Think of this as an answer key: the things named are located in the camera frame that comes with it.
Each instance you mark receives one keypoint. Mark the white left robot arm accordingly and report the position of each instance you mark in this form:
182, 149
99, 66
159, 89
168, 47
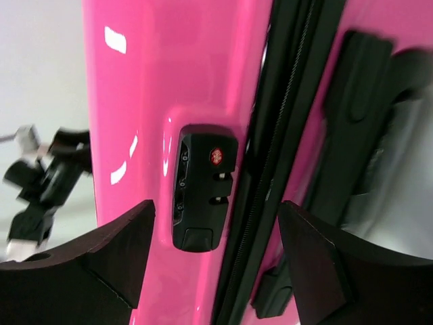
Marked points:
46, 175

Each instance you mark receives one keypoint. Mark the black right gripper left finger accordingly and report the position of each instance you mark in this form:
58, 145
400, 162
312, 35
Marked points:
94, 279

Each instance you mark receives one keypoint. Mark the pink hard-shell suitcase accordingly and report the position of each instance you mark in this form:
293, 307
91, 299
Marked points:
220, 111

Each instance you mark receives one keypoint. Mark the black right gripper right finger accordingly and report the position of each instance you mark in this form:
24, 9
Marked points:
339, 278

